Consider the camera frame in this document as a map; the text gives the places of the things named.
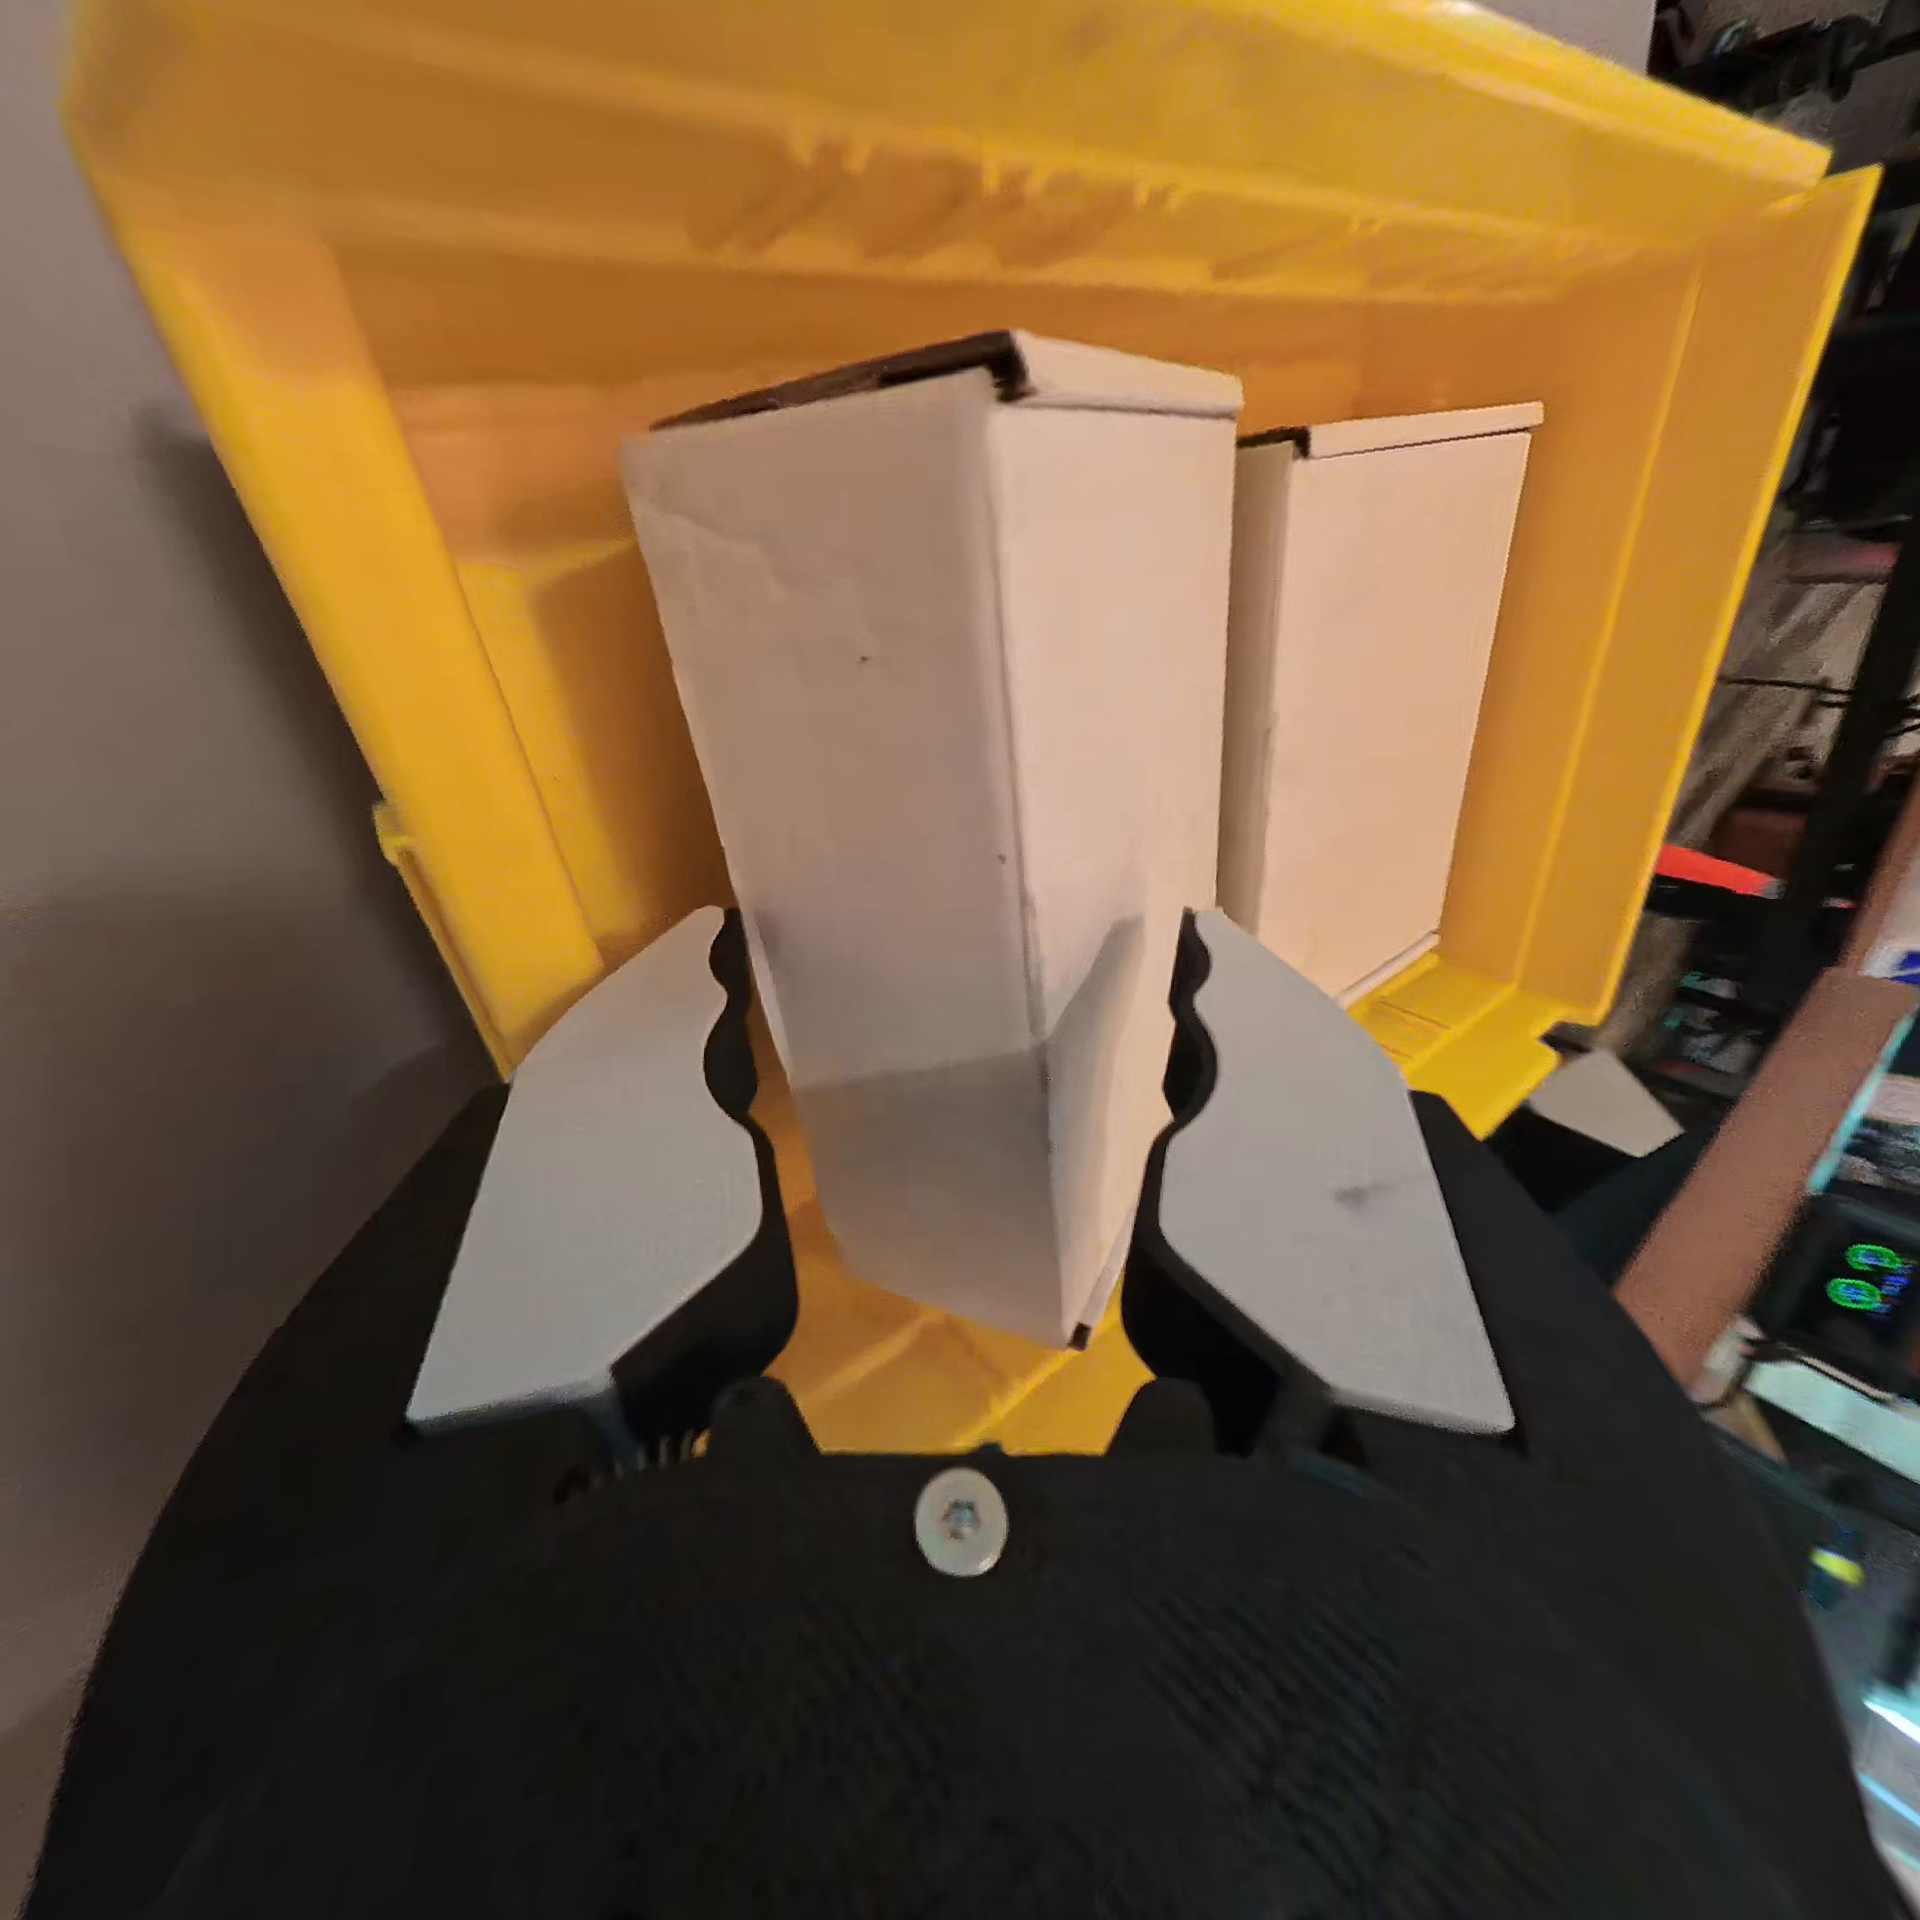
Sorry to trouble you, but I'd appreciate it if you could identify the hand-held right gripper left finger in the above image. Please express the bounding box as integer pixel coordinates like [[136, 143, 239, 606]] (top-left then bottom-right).
[[404, 902, 794, 1440]]

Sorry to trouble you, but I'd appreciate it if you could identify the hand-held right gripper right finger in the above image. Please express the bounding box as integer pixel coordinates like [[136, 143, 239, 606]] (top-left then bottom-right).
[[1122, 905, 1519, 1455]]

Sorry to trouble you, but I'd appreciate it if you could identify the white cardboard box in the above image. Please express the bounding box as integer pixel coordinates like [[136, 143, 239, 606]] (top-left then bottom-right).
[[1219, 399, 1548, 1011], [618, 327, 1248, 1357]]

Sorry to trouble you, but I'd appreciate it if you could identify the yellow plastic bin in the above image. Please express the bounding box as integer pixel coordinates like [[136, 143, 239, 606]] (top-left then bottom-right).
[[61, 0, 1889, 1460]]

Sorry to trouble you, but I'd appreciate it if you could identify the white card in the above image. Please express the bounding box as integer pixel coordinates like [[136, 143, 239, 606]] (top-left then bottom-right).
[[1527, 1047, 1690, 1160]]

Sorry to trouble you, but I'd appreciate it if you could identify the brown board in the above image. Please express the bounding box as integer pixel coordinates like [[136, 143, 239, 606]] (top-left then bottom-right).
[[1612, 966, 1920, 1390]]

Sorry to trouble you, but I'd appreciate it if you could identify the black timer green display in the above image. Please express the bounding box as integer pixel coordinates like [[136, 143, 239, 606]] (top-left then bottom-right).
[[1776, 1201, 1920, 1361]]

